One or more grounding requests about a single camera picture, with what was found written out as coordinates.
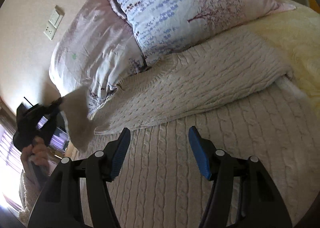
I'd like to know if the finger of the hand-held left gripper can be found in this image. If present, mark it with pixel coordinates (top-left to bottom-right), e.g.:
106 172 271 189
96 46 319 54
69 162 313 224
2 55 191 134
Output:
47 98 62 116

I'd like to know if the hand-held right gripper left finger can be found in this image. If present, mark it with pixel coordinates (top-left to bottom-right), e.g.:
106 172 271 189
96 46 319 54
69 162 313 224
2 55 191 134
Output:
27 127 131 228

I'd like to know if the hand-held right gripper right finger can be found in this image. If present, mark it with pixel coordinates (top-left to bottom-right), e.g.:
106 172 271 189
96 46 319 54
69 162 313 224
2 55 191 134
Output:
188 126 293 228

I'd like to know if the cream cable-knit sweater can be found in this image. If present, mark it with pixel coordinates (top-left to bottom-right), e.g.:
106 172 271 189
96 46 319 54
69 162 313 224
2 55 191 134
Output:
60 29 310 228

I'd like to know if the person's left forearm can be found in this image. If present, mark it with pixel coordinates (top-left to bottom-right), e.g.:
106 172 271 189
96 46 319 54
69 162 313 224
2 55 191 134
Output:
19 168 47 218

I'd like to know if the person's left hand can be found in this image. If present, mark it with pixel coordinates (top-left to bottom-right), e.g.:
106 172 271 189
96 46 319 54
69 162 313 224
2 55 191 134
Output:
21 137 50 169

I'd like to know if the left pink floral pillow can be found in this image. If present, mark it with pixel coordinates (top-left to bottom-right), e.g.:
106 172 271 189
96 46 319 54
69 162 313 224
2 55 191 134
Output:
49 0 150 116

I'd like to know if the pale yellow patterned blanket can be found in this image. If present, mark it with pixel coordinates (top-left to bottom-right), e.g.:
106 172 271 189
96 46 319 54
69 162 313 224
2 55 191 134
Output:
250 0 320 123

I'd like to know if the tree print pink pillow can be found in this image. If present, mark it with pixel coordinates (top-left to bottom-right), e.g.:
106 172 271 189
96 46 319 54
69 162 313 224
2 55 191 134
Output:
90 0 297 66

